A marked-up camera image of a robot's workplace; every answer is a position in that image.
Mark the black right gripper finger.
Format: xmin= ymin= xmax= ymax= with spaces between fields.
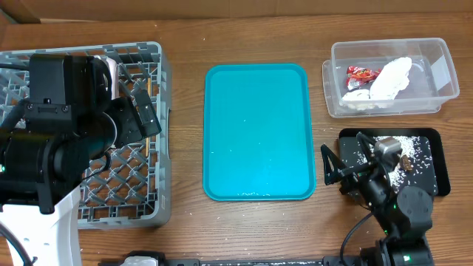
xmin=356 ymin=132 xmax=376 ymax=163
xmin=321 ymin=144 xmax=349 ymax=185

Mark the brown food piece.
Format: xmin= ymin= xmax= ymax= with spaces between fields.
xmin=399 ymin=154 xmax=413 ymax=171

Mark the small white tissue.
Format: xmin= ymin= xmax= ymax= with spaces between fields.
xmin=342 ymin=89 xmax=370 ymax=101

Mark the white rice pile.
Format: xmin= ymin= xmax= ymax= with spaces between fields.
xmin=359 ymin=136 xmax=428 ymax=192

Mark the red snack wrapper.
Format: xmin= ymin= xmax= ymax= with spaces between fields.
xmin=346 ymin=66 xmax=381 ymax=91

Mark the white round plate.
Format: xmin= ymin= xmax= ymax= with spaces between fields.
xmin=106 ymin=57 xmax=119 ymax=100

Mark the wooden chopstick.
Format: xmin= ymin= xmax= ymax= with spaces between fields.
xmin=146 ymin=78 xmax=152 ymax=157

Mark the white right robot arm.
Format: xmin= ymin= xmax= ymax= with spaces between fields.
xmin=321 ymin=132 xmax=434 ymax=265

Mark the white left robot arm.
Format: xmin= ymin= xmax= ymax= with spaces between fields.
xmin=1 ymin=53 xmax=161 ymax=265

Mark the grey dishwasher rack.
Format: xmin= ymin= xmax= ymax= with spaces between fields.
xmin=1 ymin=41 xmax=171 ymax=229

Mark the black plastic tray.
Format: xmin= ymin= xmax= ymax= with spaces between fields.
xmin=338 ymin=128 xmax=451 ymax=196

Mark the teal plastic tray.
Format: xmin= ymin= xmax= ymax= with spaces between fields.
xmin=203 ymin=63 xmax=316 ymax=201

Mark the clear plastic bin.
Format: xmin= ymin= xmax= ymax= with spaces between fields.
xmin=322 ymin=38 xmax=460 ymax=118

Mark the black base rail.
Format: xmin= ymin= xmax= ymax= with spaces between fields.
xmin=98 ymin=250 xmax=344 ymax=266

